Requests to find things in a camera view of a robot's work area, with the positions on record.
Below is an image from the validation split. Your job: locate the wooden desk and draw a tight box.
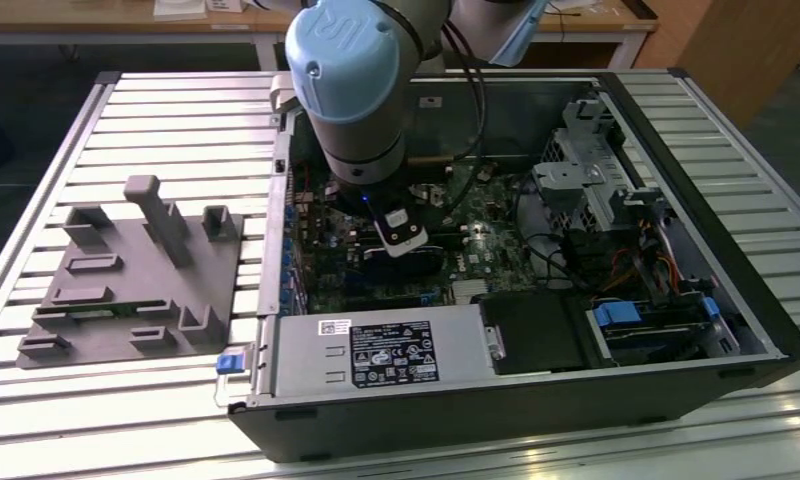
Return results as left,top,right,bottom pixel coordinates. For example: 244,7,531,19
0,0,662,71

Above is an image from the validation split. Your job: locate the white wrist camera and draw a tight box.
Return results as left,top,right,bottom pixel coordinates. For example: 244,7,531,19
376,207,432,260

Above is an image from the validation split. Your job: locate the black plastic shroud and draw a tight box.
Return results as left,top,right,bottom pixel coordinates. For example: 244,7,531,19
477,291,599,377

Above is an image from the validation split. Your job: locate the black PC case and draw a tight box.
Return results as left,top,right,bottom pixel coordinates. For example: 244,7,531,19
224,68,800,464

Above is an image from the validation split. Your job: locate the gray parts rack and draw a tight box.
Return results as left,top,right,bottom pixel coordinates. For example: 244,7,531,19
13,174,247,370

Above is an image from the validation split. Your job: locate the white paper stack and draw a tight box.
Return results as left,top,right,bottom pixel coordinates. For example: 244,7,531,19
153,0,209,22

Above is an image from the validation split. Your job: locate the coloured wire bundle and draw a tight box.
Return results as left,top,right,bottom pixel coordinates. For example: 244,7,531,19
603,247,682,294

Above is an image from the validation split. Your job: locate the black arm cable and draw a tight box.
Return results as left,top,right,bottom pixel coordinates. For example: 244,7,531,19
436,19,488,166

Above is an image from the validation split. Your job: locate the hard disk in blue carrier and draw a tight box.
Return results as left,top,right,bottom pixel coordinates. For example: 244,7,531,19
590,298,719,361

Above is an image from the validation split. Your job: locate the small graphics card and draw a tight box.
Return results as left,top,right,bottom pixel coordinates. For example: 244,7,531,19
359,244,445,277

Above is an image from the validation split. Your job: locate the black wire bundle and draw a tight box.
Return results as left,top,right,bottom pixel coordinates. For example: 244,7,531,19
519,232,592,294

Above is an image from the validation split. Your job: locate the green motherboard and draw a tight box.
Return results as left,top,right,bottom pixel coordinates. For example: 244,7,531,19
285,154,562,316

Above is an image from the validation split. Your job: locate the metal drive cage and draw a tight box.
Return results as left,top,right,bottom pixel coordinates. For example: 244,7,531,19
530,94,672,234

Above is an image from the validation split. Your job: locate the silver chipset heatsink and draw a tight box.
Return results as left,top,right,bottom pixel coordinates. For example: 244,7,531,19
453,279,490,304

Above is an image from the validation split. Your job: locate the silver power supply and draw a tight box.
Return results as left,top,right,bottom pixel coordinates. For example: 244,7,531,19
268,303,508,401

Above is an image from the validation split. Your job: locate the wooden cabinet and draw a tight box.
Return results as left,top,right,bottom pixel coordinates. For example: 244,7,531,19
679,0,800,131

